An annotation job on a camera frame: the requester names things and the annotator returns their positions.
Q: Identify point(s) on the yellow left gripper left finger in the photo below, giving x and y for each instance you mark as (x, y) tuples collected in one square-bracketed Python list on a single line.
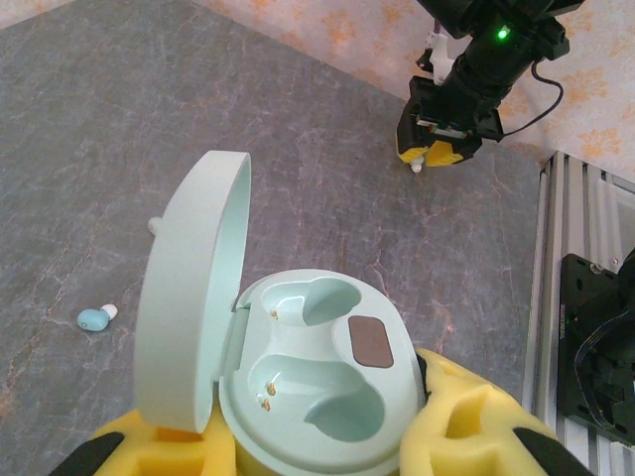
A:
[(149, 451)]

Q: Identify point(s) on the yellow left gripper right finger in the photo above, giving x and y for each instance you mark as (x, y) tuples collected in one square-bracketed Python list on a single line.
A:
[(476, 426)]

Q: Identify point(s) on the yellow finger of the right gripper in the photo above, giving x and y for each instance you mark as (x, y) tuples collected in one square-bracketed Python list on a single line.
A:
[(449, 153), (412, 146)]

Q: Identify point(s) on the mint green earbud charging case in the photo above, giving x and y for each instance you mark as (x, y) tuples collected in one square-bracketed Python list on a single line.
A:
[(317, 357)]

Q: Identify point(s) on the small white round piece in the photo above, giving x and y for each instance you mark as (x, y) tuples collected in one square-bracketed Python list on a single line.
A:
[(417, 168)]

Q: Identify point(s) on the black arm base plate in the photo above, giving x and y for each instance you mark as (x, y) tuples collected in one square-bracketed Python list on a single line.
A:
[(580, 297)]

